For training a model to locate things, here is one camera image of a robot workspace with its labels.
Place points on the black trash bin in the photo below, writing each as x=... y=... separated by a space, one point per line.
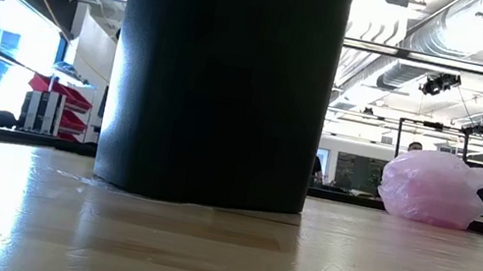
x=226 y=83

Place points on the pink plastic bag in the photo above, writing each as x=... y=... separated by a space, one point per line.
x=431 y=189

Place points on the person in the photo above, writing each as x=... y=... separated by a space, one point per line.
x=415 y=146
x=317 y=169

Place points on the red bin shelf rack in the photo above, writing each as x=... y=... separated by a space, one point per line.
x=75 y=101

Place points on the ceiling spotlight rig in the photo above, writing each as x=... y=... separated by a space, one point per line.
x=440 y=83

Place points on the black overhead rig frame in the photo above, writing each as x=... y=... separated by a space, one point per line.
x=433 y=124

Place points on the silver ventilation duct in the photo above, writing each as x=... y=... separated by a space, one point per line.
x=439 y=31

